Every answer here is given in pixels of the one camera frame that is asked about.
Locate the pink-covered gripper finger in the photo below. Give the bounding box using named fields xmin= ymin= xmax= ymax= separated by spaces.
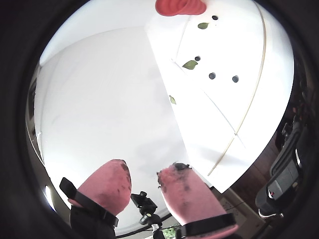
xmin=59 ymin=159 xmax=132 ymax=239
xmin=156 ymin=162 xmax=239 ymax=239

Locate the long white ribbed strip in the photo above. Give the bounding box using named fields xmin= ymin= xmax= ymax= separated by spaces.
xmin=170 ymin=58 xmax=246 ymax=147

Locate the thin wooden stick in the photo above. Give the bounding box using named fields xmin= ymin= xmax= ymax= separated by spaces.
xmin=207 ymin=1 xmax=268 ymax=177

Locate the large green leaf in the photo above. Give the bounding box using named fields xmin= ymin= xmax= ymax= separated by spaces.
xmin=181 ymin=60 xmax=199 ymax=70

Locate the short white ribbed strip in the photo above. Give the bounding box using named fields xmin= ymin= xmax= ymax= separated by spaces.
xmin=174 ymin=13 xmax=195 ymax=61

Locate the white power strip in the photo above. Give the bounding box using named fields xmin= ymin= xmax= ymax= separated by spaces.
xmin=219 ymin=193 xmax=250 ymax=226

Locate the red collapsible silicone cup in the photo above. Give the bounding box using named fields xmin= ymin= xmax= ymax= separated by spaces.
xmin=156 ymin=0 xmax=207 ymax=16

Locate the black camera tripod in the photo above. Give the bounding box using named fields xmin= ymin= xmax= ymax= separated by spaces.
xmin=131 ymin=191 xmax=162 ymax=239

